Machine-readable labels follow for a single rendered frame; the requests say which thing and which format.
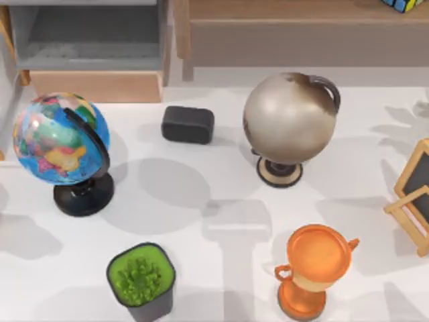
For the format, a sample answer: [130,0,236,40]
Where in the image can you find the black rounded box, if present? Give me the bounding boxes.
[161,105,215,146]

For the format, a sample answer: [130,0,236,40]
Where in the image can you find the beige globe on dark stand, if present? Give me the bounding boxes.
[243,72,342,188]

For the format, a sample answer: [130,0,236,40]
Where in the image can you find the green plant in grey pot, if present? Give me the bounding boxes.
[106,242,177,322]

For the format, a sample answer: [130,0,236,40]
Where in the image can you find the orange trophy cup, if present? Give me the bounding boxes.
[274,224,360,317]

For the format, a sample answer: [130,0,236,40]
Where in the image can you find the pale wooden drawer front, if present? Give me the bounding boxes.
[29,70,164,103]

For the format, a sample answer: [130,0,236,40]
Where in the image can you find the wooden open shelf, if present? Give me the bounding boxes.
[172,0,429,82]

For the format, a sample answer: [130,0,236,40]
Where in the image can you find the blue globe on black stand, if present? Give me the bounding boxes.
[12,92,115,217]

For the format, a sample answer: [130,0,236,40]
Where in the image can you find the pulled-out drawer with grey inside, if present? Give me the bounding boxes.
[0,0,168,103]

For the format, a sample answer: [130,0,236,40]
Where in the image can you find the framed blackboard on wooden easel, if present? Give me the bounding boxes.
[383,138,429,258]

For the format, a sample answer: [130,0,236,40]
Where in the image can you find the coloured puzzle cube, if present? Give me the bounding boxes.
[379,0,426,14]

